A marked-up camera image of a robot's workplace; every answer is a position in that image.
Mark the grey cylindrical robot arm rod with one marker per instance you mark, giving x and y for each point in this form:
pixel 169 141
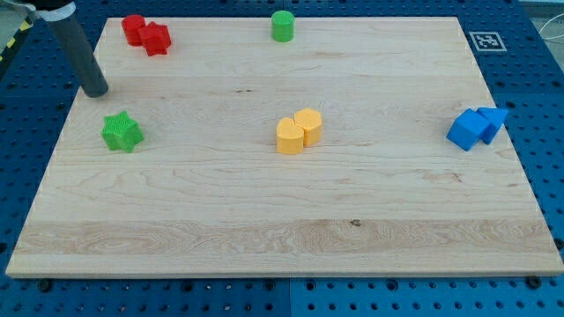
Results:
pixel 61 18

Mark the green star block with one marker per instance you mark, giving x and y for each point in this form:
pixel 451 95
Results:
pixel 120 132

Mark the red star block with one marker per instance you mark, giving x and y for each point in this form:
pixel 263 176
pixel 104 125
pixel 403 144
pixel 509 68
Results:
pixel 155 39

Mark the yellow heart block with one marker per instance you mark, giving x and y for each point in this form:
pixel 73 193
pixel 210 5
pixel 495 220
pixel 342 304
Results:
pixel 290 137

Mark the yellow hexagon block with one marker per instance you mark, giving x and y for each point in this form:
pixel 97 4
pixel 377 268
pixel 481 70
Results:
pixel 311 122

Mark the wooden board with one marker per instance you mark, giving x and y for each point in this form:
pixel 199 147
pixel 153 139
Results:
pixel 384 193

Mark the green cylinder block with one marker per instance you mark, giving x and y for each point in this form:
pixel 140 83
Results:
pixel 282 26

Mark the blue cube block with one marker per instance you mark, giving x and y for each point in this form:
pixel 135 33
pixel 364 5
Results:
pixel 467 129

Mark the red cylinder block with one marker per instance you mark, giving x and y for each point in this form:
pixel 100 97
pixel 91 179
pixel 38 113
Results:
pixel 130 26

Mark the blue triangle block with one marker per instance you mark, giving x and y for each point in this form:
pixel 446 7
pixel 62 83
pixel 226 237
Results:
pixel 496 118

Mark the white fiducial marker tag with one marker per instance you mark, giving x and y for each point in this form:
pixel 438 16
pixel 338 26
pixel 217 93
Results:
pixel 486 41

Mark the yellow black hazard tape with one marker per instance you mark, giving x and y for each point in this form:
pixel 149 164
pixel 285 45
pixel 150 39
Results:
pixel 13 45

